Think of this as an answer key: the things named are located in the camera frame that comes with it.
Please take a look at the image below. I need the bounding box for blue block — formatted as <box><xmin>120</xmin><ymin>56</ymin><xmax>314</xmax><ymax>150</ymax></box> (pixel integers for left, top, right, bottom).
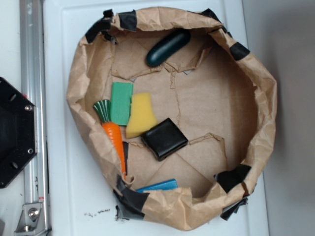
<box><xmin>136</xmin><ymin>179</ymin><xmax>178</xmax><ymax>193</ymax></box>

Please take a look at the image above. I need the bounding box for black square block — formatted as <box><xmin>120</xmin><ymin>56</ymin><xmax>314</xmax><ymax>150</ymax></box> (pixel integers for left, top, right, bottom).
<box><xmin>141</xmin><ymin>118</ymin><xmax>189</xmax><ymax>161</ymax></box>

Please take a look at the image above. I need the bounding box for green block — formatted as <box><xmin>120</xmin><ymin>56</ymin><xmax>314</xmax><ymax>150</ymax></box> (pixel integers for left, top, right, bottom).
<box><xmin>110</xmin><ymin>82</ymin><xmax>133</xmax><ymax>126</ymax></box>

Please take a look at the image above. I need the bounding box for yellow sponge wedge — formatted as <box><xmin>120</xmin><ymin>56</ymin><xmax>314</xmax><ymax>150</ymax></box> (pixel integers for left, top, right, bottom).
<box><xmin>126</xmin><ymin>92</ymin><xmax>158</xmax><ymax>139</ymax></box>

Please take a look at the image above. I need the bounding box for toy carrot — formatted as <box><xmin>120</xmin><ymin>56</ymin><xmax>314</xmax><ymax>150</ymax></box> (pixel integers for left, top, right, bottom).
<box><xmin>93</xmin><ymin>99</ymin><xmax>126</xmax><ymax>179</ymax></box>

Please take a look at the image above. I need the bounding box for brown paper bag bin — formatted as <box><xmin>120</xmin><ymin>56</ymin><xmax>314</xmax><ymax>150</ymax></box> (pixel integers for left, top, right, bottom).
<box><xmin>66</xmin><ymin>7</ymin><xmax>277</xmax><ymax>231</ymax></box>

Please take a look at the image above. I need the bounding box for dark green capsule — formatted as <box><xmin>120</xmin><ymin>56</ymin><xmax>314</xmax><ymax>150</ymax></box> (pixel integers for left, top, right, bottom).
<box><xmin>146</xmin><ymin>29</ymin><xmax>191</xmax><ymax>67</ymax></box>

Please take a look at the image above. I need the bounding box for white tray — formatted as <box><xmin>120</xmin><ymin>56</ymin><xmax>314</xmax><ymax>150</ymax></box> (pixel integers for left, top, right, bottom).
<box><xmin>42</xmin><ymin>0</ymin><xmax>270</xmax><ymax>236</ymax></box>

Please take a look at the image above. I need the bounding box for aluminium rail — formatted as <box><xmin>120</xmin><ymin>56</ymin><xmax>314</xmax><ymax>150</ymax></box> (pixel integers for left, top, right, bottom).
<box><xmin>19</xmin><ymin>0</ymin><xmax>51</xmax><ymax>236</ymax></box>

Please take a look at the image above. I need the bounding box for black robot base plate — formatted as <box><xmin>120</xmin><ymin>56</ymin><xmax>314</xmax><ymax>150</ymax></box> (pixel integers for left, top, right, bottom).
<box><xmin>0</xmin><ymin>77</ymin><xmax>36</xmax><ymax>189</ymax></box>

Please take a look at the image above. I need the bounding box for metal corner bracket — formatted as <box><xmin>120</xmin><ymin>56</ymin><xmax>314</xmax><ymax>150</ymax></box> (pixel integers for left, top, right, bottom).
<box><xmin>14</xmin><ymin>203</ymin><xmax>46</xmax><ymax>236</ymax></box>

